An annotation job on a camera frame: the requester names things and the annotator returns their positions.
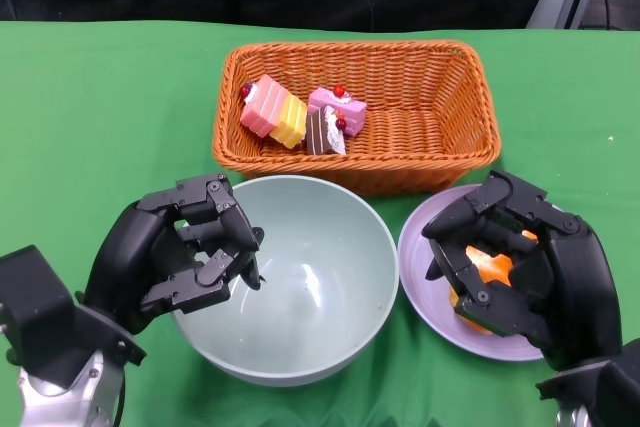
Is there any orange wicker basket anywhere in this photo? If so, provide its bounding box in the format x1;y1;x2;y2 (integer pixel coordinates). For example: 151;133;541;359
213;41;503;197

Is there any yellow cake slice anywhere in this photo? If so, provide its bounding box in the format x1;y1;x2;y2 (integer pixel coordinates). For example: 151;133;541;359
269;95;309;150

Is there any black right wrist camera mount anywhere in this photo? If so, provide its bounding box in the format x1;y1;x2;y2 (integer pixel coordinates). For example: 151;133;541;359
536;339;640;427

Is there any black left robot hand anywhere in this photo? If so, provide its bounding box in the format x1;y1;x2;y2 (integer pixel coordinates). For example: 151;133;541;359
83;172;266;336

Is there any pale green bowl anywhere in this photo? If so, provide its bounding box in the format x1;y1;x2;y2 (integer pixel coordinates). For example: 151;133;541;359
169;175;400;388

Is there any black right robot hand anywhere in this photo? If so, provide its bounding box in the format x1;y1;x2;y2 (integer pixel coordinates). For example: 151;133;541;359
422;170;624;372

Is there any brown chocolate cake slice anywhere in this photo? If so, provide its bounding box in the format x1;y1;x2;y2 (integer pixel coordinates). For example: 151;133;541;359
305;106;347;157

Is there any pink cake slice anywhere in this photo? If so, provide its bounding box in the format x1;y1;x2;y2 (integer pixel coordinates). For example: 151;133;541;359
307;85;369;137

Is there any salmon striped cake slice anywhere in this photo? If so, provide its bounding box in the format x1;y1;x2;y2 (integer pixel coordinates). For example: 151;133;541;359
239;74;294;138

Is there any lavender plate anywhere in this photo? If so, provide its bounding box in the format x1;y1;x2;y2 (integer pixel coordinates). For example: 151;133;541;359
398;184;566;362

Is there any orange striped bread roll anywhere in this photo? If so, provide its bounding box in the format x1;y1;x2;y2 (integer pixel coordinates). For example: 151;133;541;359
449;229;540;337

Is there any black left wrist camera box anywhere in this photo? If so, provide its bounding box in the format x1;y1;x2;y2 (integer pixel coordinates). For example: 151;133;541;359
0;245;92;391

